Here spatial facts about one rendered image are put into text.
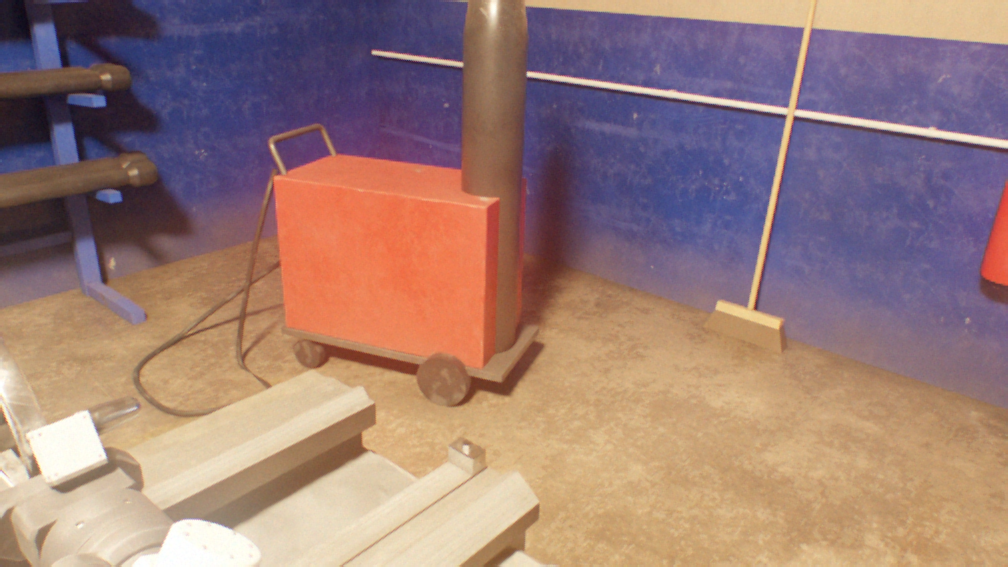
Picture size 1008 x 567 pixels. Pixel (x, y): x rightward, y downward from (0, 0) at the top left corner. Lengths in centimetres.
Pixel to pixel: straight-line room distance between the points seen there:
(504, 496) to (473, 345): 167
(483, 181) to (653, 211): 139
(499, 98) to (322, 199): 76
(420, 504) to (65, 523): 53
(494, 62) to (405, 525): 176
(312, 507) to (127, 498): 62
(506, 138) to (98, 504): 208
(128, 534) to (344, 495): 68
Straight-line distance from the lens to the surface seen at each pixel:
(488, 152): 255
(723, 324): 357
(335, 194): 275
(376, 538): 101
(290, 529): 121
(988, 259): 316
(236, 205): 447
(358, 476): 129
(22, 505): 70
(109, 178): 359
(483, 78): 251
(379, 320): 283
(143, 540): 61
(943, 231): 333
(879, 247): 340
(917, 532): 264
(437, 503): 106
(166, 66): 418
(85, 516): 64
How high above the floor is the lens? 151
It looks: 23 degrees down
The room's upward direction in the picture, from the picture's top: 2 degrees clockwise
